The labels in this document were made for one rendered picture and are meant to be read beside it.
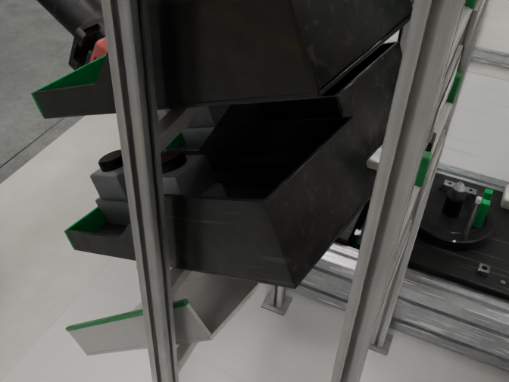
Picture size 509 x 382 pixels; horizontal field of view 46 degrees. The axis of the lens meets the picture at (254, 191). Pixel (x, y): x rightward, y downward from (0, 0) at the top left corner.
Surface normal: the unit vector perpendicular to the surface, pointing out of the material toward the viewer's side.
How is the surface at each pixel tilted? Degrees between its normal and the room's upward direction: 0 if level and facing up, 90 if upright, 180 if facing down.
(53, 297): 0
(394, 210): 90
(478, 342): 90
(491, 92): 0
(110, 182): 90
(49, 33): 0
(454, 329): 90
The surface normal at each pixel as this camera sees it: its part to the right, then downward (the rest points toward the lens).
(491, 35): 0.04, -0.76
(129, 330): -0.57, 0.52
